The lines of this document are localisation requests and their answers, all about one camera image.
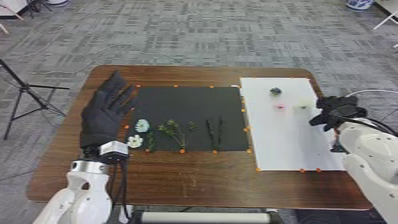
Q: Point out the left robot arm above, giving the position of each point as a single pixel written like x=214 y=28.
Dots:
x=82 y=190

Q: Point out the pink flower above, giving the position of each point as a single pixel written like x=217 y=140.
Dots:
x=279 y=106

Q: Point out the dark mat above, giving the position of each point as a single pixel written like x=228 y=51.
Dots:
x=196 y=110

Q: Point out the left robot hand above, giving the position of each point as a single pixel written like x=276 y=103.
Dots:
x=100 y=116

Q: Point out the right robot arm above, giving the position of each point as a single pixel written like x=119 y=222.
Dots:
x=370 y=156

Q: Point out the blue white pot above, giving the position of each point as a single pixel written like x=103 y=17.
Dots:
x=359 y=4

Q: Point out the small green sprig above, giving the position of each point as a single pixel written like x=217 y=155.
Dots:
x=190 y=126

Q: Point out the black tripod stand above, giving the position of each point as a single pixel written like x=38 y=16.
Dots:
x=27 y=88

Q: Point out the dark green sprig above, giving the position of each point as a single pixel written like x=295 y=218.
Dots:
x=210 y=133
x=221 y=128

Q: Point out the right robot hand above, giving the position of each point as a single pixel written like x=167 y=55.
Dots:
x=338 y=108

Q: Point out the white sheet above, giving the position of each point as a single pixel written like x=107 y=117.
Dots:
x=285 y=140

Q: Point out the white flower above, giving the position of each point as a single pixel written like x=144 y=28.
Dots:
x=142 y=125
x=135 y=141

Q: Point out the blue flower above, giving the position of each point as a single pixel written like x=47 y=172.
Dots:
x=276 y=90

